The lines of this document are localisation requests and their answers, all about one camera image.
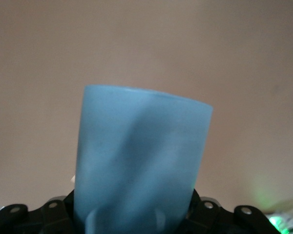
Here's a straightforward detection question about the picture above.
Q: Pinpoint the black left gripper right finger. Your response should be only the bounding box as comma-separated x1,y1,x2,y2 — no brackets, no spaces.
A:
184,187,283,234

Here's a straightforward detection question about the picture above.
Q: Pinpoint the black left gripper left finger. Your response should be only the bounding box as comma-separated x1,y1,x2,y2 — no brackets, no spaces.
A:
0,189,76,234

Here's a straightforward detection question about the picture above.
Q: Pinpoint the blue plastic cup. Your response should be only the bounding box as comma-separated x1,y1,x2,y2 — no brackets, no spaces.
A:
72,83,214,234

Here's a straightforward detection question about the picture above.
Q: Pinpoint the brown table cloth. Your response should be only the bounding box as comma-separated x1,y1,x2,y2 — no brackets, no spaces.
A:
0,0,293,234

